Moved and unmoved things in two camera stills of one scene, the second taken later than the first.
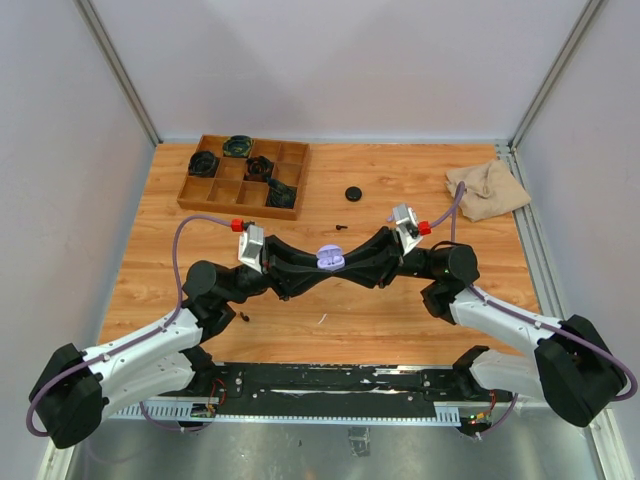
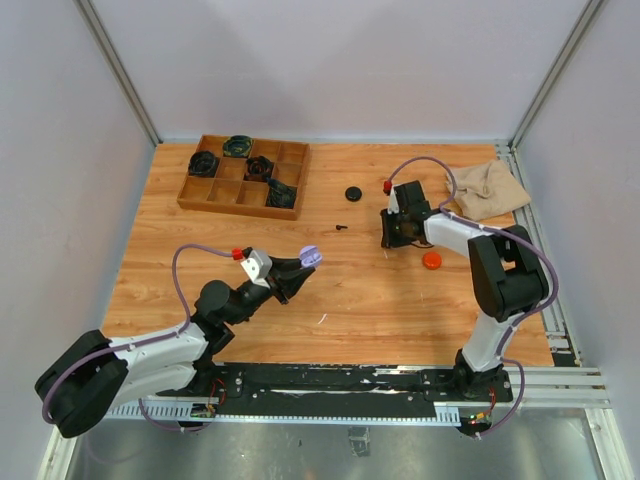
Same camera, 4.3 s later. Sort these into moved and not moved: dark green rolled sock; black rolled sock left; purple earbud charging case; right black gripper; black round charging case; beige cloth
Moved: purple earbud charging case; right black gripper
Not moved: black round charging case; black rolled sock left; beige cloth; dark green rolled sock
